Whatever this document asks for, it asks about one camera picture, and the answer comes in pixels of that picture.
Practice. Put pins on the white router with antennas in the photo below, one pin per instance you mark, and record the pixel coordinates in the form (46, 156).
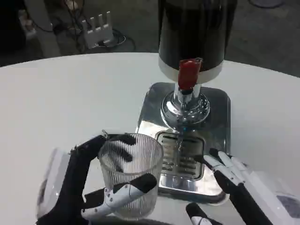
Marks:
(97, 35)

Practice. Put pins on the black drink dispenser chrome stand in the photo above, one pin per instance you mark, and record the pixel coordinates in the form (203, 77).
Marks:
(187, 30)

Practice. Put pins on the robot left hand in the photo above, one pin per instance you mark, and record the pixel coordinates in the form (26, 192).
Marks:
(70, 178)

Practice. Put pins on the steel drip tray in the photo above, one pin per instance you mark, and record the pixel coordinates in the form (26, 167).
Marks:
(218, 112)

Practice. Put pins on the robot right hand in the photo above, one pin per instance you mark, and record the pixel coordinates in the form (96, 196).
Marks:
(255, 187)

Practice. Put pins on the slotted steel grid plate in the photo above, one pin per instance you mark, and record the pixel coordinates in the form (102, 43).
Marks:
(187, 152)

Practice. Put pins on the clear ribbed glass cup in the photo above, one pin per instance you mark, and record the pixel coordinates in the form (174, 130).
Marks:
(145, 159)

